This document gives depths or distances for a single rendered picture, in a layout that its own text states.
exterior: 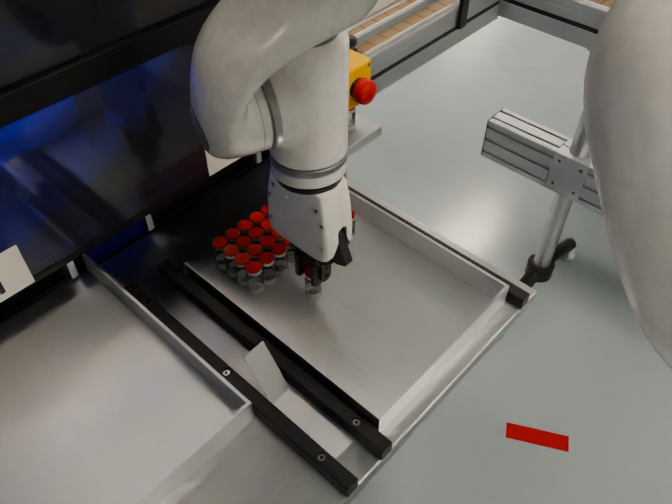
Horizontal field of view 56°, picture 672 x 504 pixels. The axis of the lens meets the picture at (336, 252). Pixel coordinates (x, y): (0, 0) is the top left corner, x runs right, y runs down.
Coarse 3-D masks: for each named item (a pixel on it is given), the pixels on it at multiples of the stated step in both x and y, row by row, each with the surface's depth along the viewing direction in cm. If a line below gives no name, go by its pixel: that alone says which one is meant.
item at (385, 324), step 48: (384, 240) 92; (432, 240) 88; (240, 288) 86; (288, 288) 86; (336, 288) 86; (384, 288) 86; (432, 288) 86; (480, 288) 86; (288, 336) 80; (336, 336) 80; (384, 336) 80; (432, 336) 80; (336, 384) 72; (384, 384) 76
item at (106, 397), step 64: (64, 320) 82; (128, 320) 82; (0, 384) 76; (64, 384) 76; (128, 384) 76; (192, 384) 76; (0, 448) 70; (64, 448) 70; (128, 448) 70; (192, 448) 70
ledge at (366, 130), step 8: (360, 120) 113; (368, 120) 113; (360, 128) 112; (368, 128) 112; (376, 128) 112; (352, 136) 110; (360, 136) 110; (368, 136) 111; (376, 136) 113; (352, 144) 108; (360, 144) 110; (352, 152) 109
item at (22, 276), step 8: (16, 248) 68; (0, 256) 67; (8, 256) 68; (16, 256) 69; (0, 264) 68; (8, 264) 69; (16, 264) 69; (24, 264) 70; (0, 272) 68; (8, 272) 69; (16, 272) 70; (24, 272) 71; (0, 280) 69; (8, 280) 70; (16, 280) 70; (24, 280) 71; (32, 280) 72; (8, 288) 70; (16, 288) 71; (0, 296) 70; (8, 296) 71
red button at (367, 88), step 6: (366, 78) 98; (360, 84) 97; (366, 84) 97; (372, 84) 98; (354, 90) 98; (360, 90) 97; (366, 90) 97; (372, 90) 98; (354, 96) 98; (360, 96) 97; (366, 96) 98; (372, 96) 99; (360, 102) 98; (366, 102) 99
